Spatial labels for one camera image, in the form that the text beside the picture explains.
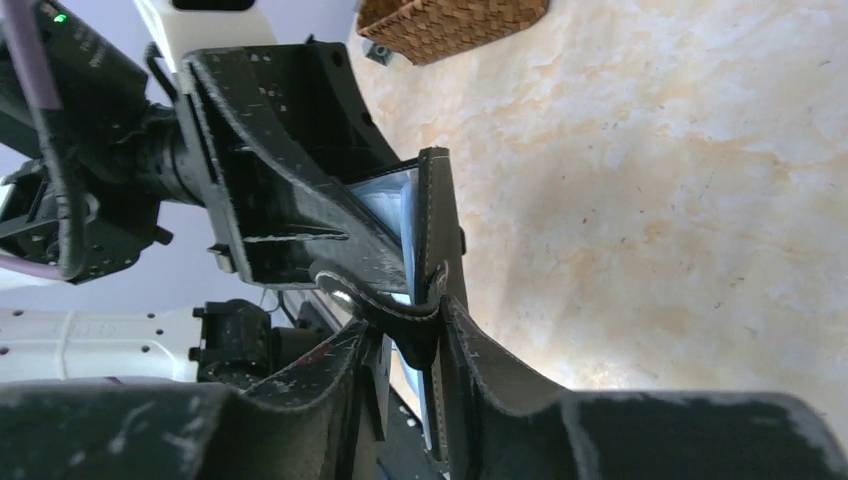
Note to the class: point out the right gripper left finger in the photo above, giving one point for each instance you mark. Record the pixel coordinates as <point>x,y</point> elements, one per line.
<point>307,421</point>

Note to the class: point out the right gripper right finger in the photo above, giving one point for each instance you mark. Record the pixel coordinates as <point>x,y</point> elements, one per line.
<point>507,421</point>

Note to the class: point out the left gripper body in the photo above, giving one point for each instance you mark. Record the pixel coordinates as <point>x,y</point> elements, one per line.
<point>278,132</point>

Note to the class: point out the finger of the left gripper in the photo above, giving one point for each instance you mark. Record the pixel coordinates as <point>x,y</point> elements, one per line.
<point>311,212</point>

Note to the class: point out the brown wicker basket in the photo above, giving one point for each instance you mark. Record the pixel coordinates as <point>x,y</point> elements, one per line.
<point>427,31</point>

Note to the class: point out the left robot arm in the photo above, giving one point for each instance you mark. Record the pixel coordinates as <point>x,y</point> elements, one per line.
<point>268,138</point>

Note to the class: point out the grey plastic connector piece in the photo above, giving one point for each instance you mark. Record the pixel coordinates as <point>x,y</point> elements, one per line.
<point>377,53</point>

